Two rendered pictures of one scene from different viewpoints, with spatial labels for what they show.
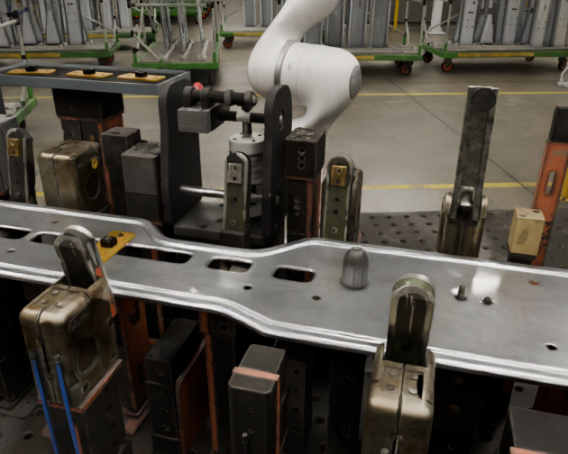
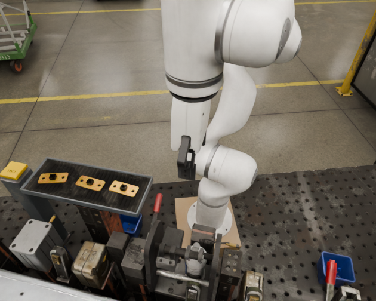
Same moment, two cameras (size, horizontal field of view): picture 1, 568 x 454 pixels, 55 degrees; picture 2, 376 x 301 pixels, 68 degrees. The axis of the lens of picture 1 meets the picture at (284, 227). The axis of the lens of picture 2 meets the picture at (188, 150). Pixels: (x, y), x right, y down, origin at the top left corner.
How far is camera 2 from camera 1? 0.70 m
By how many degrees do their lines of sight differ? 19
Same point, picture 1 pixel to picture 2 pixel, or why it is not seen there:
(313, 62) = (229, 171)
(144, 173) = (136, 273)
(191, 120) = (165, 266)
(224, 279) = not seen: outside the picture
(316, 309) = not seen: outside the picture
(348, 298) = not seen: outside the picture
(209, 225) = (173, 289)
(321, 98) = (233, 189)
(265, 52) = (198, 158)
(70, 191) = (94, 282)
